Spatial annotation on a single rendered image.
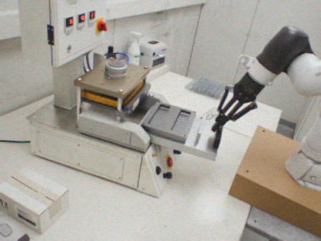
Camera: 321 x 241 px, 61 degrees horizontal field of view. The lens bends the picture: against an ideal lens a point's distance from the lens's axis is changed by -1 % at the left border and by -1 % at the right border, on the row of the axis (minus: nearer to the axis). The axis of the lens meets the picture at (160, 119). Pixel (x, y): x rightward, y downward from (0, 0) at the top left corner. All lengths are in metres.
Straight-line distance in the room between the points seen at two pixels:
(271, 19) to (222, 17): 0.52
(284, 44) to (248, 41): 2.44
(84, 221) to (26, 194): 0.20
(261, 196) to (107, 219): 0.56
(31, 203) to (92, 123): 0.31
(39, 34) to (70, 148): 0.41
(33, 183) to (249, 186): 0.75
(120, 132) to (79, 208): 0.29
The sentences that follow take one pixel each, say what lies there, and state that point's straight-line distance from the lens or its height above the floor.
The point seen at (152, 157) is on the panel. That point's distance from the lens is 1.00.
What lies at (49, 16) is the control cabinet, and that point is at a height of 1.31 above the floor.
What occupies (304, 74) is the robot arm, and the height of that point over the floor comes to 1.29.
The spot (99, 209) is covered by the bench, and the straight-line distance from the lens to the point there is 1.00.
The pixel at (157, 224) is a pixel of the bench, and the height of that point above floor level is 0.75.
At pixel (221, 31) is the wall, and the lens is 3.37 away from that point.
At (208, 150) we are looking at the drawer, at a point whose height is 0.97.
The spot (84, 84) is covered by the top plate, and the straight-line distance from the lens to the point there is 0.95.
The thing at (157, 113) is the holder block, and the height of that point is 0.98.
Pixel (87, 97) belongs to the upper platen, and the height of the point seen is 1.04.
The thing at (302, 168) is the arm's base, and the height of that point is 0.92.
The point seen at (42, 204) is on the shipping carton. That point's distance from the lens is 0.91.
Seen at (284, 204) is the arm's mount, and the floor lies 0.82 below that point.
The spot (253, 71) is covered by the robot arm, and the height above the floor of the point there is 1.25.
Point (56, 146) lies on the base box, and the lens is 1.11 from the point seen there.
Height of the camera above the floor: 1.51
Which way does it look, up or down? 31 degrees down
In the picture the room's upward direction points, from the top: 10 degrees clockwise
